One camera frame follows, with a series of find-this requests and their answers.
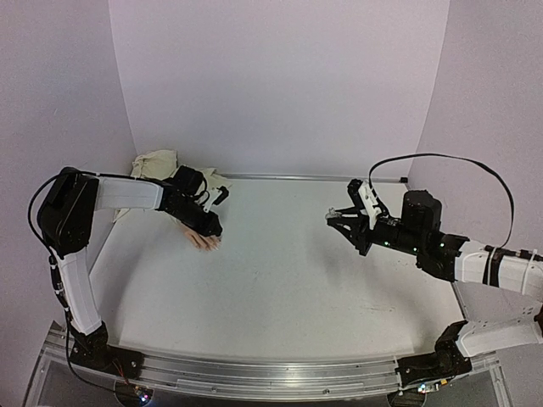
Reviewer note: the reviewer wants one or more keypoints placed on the mannequin hand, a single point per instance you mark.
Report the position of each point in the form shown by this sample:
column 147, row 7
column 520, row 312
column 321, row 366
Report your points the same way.
column 200, row 242

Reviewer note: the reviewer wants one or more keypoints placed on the clear nail polish bottle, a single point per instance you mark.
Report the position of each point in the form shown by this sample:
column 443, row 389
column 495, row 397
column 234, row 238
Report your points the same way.
column 331, row 214

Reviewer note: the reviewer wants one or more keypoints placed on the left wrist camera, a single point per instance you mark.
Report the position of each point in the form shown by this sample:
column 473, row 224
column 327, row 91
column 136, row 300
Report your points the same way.
column 214, row 197

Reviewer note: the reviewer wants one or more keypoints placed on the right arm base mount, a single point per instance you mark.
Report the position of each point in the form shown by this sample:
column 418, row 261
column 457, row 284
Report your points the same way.
column 445, row 362

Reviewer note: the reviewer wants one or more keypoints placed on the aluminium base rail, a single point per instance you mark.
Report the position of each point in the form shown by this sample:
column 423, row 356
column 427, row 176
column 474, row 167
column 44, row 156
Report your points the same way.
column 279, row 380

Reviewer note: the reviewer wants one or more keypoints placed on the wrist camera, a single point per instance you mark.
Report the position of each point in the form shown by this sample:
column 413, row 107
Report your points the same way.
column 214, row 197
column 366, row 203

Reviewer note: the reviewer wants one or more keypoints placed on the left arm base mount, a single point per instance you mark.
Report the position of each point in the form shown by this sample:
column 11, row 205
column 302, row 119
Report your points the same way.
column 94, row 353

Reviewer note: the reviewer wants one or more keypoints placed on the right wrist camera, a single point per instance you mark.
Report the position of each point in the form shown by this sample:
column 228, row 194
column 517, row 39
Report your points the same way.
column 366, row 203

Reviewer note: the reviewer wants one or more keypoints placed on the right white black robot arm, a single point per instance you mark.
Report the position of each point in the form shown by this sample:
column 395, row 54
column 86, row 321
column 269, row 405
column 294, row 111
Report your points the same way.
column 450, row 258

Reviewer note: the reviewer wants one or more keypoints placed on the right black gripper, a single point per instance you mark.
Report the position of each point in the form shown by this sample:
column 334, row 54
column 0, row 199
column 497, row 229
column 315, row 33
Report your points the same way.
column 363, row 229

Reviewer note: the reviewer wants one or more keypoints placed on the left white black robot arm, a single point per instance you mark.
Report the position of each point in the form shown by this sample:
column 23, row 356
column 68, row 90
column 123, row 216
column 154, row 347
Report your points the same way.
column 63, row 224

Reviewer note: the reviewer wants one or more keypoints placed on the cream cloth sleeve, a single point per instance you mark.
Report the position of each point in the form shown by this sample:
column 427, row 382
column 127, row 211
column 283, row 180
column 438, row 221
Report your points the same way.
column 162, row 164

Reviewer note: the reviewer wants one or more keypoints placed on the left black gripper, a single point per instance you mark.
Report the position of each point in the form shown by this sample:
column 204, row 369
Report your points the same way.
column 207, row 228

